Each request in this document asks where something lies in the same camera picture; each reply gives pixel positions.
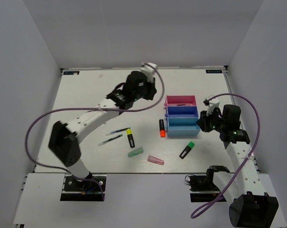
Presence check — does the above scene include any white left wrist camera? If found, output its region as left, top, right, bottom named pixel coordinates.
left=139, top=62, right=157, bottom=83

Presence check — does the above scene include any yellow cap black highlighter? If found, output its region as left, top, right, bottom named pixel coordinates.
left=126, top=128, right=135, bottom=148

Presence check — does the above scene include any orange cap black highlighter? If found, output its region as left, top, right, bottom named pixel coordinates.
left=159, top=119, right=166, bottom=138

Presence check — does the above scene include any green ink refill pen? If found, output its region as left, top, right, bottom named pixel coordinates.
left=98, top=134, right=123, bottom=146

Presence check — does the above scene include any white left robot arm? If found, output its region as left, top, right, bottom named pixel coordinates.
left=48, top=66, right=157, bottom=190

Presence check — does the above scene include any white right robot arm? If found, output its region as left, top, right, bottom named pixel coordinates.
left=196, top=103, right=278, bottom=228

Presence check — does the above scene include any light blue plastic bin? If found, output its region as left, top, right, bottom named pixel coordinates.
left=166, top=117, right=200, bottom=137

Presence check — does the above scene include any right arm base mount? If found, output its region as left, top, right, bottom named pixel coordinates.
left=185, top=165, right=230, bottom=202

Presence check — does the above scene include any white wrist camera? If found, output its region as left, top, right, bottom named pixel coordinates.
left=139, top=62, right=157, bottom=83
left=203, top=95, right=220, bottom=116

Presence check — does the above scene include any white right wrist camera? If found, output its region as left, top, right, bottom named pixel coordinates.
left=203, top=95, right=220, bottom=116

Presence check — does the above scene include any purple-blue plastic bin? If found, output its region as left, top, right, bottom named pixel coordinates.
left=165, top=105, right=199, bottom=118

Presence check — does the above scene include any corner label sticker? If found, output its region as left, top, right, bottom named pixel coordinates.
left=206, top=69, right=222, bottom=74
left=63, top=71, right=80, bottom=75

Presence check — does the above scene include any right corner label sticker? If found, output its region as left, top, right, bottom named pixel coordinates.
left=206, top=69, right=222, bottom=74

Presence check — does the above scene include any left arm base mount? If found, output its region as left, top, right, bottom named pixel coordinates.
left=60, top=175, right=107, bottom=202

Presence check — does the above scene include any left corner label sticker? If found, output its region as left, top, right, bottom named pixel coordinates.
left=63, top=71, right=80, bottom=75

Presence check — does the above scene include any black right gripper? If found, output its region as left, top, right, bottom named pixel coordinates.
left=196, top=106, right=226, bottom=132

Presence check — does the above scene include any pink translucent eraser case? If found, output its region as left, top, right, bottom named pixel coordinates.
left=147, top=155, right=164, bottom=165

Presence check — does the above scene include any pink plastic bin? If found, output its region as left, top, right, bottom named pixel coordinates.
left=164, top=95, right=196, bottom=106

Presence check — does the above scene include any blue ink refill pen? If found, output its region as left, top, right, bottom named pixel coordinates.
left=106, top=127, right=130, bottom=136

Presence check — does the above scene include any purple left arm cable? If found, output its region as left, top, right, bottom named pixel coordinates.
left=26, top=62, right=165, bottom=200

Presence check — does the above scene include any green cap black highlighter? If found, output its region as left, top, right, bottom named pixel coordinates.
left=179, top=141, right=195, bottom=159

